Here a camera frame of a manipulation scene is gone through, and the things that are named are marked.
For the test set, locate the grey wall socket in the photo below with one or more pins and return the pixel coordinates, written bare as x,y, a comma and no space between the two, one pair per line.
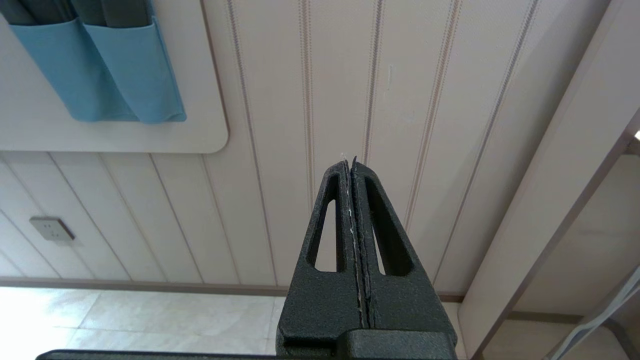
51,230

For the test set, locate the blue slippers in holder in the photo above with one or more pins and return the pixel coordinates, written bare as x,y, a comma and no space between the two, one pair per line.
130,75

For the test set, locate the white rounded wall board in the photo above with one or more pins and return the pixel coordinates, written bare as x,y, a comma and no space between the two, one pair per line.
200,100

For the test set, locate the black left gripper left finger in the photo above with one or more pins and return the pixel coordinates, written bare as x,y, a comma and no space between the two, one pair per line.
320,310

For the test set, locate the beige brown shelf unit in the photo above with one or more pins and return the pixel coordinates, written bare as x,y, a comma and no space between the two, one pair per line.
550,175

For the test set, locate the dark grey slipper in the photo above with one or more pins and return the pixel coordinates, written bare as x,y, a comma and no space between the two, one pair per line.
115,12
35,10

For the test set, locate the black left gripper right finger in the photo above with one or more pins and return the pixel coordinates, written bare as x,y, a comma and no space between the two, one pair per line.
405,305

